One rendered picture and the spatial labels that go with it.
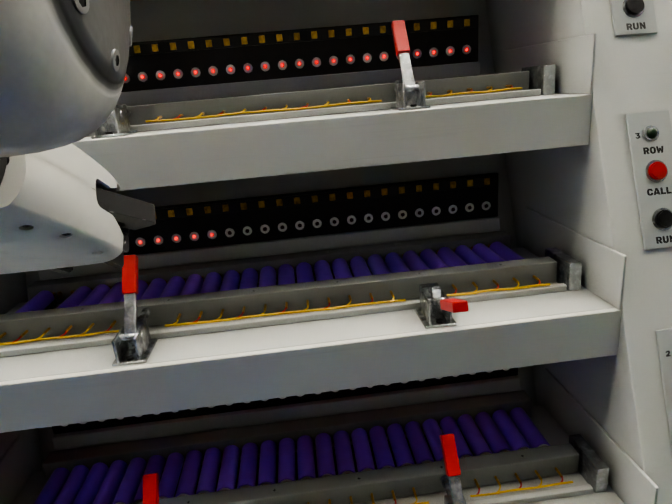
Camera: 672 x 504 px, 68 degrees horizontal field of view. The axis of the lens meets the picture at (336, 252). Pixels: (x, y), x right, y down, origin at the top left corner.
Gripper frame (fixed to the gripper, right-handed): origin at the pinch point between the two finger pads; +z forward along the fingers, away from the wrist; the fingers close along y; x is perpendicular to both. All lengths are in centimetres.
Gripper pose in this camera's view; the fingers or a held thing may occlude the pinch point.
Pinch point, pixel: (81, 243)
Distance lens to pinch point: 38.6
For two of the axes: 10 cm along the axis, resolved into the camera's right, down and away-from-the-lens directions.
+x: -1.2, -9.7, 2.0
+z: -0.4, 2.0, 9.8
